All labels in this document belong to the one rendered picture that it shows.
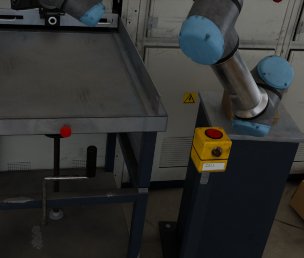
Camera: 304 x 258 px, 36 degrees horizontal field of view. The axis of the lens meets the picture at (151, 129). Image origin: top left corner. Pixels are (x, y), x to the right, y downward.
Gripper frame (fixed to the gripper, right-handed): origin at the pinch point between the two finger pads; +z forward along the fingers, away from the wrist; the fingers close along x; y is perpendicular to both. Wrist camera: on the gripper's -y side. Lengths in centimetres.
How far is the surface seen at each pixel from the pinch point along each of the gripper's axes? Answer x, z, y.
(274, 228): -95, 41, 111
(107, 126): -39, -27, 18
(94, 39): -6.4, 25.1, 21.5
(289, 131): -43, -20, 82
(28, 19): 2.1, 31.7, -3.5
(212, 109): -35, -6, 59
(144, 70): -21.8, -13.3, 32.6
